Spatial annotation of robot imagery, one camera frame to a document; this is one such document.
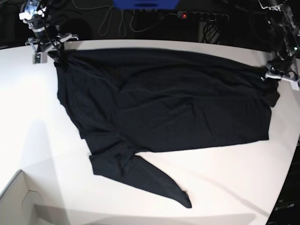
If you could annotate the black power strip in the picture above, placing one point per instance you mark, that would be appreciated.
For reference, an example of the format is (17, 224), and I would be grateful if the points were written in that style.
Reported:
(202, 16)

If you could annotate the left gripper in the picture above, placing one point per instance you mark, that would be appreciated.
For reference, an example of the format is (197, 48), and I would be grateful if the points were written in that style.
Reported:
(290, 76)

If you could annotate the white cardboard box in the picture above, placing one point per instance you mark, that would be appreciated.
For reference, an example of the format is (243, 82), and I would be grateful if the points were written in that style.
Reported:
(21, 206)

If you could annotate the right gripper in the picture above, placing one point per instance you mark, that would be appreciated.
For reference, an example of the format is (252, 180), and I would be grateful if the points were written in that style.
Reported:
(52, 47)

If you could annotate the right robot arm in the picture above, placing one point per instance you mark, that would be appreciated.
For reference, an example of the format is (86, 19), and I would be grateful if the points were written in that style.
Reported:
(35, 14)

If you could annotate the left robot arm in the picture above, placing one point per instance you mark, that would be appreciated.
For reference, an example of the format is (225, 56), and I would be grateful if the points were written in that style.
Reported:
(285, 42)

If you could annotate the black t-shirt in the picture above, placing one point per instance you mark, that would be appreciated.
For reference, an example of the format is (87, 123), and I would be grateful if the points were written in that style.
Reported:
(125, 101)

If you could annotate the blue plastic bin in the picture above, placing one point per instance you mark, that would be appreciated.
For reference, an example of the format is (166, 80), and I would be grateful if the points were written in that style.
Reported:
(146, 4)

